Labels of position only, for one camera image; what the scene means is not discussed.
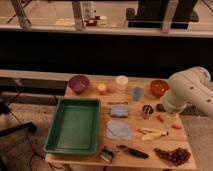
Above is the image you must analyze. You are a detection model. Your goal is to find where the black handled brush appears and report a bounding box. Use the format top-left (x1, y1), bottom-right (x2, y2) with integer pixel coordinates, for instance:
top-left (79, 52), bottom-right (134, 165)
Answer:
top-left (116, 145), bottom-right (149, 159)

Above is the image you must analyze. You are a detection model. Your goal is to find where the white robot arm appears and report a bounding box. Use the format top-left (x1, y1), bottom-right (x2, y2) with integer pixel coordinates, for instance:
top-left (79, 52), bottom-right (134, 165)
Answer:
top-left (161, 67), bottom-right (213, 129)

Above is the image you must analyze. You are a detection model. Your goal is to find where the orange carrot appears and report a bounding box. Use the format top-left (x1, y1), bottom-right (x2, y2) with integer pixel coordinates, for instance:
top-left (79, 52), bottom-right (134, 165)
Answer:
top-left (157, 114), bottom-right (182, 129)

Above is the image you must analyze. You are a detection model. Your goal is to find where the black rectangular block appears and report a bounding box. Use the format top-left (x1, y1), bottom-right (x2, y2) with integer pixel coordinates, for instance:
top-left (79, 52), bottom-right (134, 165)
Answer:
top-left (156, 104), bottom-right (166, 112)

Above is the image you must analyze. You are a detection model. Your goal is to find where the dark metal can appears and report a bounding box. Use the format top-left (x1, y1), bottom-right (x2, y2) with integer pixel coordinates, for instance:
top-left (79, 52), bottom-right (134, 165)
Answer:
top-left (142, 105), bottom-right (154, 119)

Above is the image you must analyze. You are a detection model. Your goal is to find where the yellow banana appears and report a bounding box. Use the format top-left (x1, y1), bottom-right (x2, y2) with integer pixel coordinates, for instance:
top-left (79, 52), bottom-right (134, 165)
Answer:
top-left (139, 128), bottom-right (168, 141)

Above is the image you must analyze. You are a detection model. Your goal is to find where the orange bowl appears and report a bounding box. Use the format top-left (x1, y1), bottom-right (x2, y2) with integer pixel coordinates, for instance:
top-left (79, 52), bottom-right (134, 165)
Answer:
top-left (150, 80), bottom-right (169, 97)

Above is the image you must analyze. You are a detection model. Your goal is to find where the bunch of dark grapes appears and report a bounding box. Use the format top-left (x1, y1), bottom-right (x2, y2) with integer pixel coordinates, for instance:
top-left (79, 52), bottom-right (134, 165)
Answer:
top-left (154, 148), bottom-right (191, 166)

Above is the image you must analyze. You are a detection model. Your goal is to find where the blue plastic cup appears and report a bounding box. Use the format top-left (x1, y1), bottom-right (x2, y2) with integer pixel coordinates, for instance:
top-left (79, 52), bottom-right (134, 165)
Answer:
top-left (132, 87), bottom-right (144, 101)

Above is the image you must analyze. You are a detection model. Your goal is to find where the blue grey cloth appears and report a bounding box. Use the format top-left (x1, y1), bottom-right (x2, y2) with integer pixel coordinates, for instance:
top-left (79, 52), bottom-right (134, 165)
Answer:
top-left (106, 120), bottom-right (132, 140)

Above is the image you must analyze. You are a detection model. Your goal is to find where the white plastic cup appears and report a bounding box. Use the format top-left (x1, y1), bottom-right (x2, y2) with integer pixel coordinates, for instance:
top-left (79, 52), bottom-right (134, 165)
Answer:
top-left (115, 75), bottom-right (128, 92)

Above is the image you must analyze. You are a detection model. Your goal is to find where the small orange fruit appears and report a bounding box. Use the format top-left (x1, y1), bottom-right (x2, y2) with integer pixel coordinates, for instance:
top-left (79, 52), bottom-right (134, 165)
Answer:
top-left (97, 84), bottom-right (107, 95)

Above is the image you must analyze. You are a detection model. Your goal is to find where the green plastic tray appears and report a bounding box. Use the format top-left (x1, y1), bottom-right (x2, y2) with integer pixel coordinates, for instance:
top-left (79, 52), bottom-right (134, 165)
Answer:
top-left (44, 98), bottom-right (101, 156)

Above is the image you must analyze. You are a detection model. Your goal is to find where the purple bowl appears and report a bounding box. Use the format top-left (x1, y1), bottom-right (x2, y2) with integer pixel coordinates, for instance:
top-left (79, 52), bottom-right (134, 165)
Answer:
top-left (68, 75), bottom-right (90, 94)

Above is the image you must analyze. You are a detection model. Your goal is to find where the black stand base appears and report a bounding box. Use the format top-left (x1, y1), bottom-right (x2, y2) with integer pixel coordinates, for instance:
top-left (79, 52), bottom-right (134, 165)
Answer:
top-left (0, 122), bottom-right (37, 137)

